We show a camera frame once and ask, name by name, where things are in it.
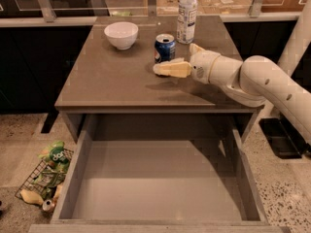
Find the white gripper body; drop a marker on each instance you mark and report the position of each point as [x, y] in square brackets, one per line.
[200, 65]

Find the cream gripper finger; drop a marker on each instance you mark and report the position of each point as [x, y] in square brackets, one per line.
[178, 68]
[194, 48]

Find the blue pepsi can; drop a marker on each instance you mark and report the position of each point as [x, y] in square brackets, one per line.
[164, 48]

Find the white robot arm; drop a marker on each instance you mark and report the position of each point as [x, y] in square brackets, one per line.
[257, 79]

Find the grey cabinet with top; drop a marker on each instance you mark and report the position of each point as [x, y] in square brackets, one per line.
[105, 80]

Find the open grey top drawer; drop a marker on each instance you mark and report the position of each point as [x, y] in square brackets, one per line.
[159, 174]

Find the clear plastic bottle white label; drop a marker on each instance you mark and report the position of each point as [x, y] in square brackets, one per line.
[187, 12]

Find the white ceramic bowl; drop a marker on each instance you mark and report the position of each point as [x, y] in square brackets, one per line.
[122, 35]

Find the green chip bag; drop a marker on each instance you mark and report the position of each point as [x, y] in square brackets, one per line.
[54, 156]

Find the glass railing with metal posts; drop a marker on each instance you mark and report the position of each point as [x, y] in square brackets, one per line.
[51, 10]

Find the yellow snack bag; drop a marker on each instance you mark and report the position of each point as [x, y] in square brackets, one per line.
[31, 197]

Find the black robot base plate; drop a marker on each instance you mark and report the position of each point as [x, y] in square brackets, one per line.
[284, 139]

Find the black wire basket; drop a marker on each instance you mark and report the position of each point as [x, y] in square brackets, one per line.
[44, 179]

